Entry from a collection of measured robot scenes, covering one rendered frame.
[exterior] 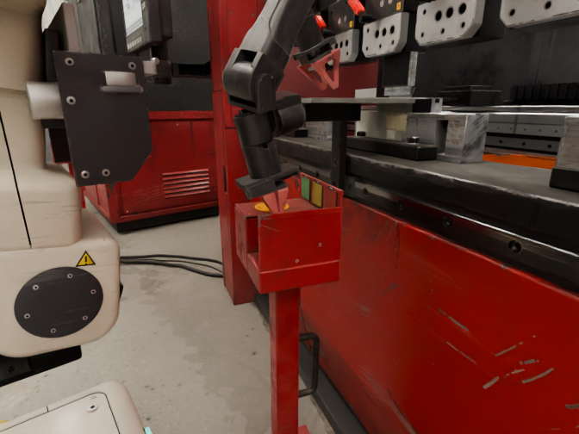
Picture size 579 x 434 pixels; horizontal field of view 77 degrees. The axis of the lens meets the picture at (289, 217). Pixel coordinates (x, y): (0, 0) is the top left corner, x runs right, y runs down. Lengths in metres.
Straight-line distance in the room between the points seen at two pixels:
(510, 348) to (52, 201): 0.66
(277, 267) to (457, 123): 0.45
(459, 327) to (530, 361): 0.12
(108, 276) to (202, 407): 0.90
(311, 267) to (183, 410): 0.88
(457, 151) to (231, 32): 1.17
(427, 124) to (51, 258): 0.73
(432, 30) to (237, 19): 1.03
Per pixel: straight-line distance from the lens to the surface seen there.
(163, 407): 1.46
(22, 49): 0.58
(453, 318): 0.70
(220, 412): 1.40
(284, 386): 0.90
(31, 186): 0.55
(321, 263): 0.68
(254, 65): 0.57
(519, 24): 0.73
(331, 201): 0.69
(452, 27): 0.82
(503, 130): 1.06
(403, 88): 0.97
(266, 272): 0.65
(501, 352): 0.65
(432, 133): 0.85
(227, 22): 1.71
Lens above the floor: 0.98
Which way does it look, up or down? 17 degrees down
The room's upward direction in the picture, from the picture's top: straight up
